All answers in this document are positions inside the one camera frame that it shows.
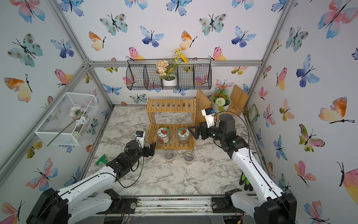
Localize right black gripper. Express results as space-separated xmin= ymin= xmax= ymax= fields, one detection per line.
xmin=189 ymin=121 xmax=227 ymax=144

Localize strawberry lid jar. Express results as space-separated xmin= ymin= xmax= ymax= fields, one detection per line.
xmin=177 ymin=127 xmax=190 ymax=145
xmin=157 ymin=127 xmax=170 ymax=144

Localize red seed jar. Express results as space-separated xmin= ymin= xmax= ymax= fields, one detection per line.
xmin=164 ymin=150 xmax=175 ymax=163

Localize dark seed jar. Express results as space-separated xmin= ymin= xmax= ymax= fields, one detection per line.
xmin=184 ymin=152 xmax=195 ymax=165

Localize two-tier bamboo shelf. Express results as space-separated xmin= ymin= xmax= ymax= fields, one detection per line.
xmin=146 ymin=99 xmax=196 ymax=150

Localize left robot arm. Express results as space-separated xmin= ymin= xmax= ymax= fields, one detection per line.
xmin=26 ymin=140 xmax=156 ymax=224

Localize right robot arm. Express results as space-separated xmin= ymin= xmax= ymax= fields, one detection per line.
xmin=189 ymin=108 xmax=297 ymax=224

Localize wooden corner shelf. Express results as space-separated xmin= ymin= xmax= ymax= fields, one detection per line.
xmin=193 ymin=85 xmax=249 ymax=125

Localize potted red green flowers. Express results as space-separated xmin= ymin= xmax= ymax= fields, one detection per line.
xmin=212 ymin=86 xmax=231 ymax=112

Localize green garden trowel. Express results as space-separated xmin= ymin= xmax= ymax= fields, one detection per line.
xmin=95 ymin=154 xmax=108 ymax=166

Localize white pot peach flowers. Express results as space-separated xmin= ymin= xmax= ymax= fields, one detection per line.
xmin=156 ymin=60 xmax=178 ymax=87

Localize green framed small board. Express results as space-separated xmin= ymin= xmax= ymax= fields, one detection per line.
xmin=247 ymin=104 xmax=260 ymax=123

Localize green black garden glove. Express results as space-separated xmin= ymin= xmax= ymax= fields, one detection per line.
xmin=239 ymin=173 xmax=253 ymax=191

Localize yellow artificial flower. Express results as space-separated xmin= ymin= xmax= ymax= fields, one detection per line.
xmin=173 ymin=48 xmax=188 ymax=64

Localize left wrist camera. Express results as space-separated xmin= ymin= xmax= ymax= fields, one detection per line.
xmin=135 ymin=131 xmax=145 ymax=148

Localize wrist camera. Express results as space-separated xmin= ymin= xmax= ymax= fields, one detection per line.
xmin=201 ymin=107 xmax=215 ymax=128
xmin=135 ymin=131 xmax=145 ymax=148

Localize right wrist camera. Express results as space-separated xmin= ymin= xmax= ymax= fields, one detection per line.
xmin=201 ymin=107 xmax=215 ymax=128

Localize aluminium front rail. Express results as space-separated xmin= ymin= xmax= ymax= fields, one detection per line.
xmin=86 ymin=195 xmax=245 ymax=216

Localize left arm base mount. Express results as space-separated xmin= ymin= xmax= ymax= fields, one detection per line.
xmin=100 ymin=189 xmax=138 ymax=215

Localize black wire wall basket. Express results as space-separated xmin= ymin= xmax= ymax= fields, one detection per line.
xmin=124 ymin=58 xmax=212 ymax=91

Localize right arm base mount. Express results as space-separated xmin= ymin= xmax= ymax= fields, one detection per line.
xmin=211 ymin=188 xmax=242 ymax=213

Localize white mesh wall box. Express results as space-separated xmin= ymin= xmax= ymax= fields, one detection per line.
xmin=34 ymin=92 xmax=99 ymax=146

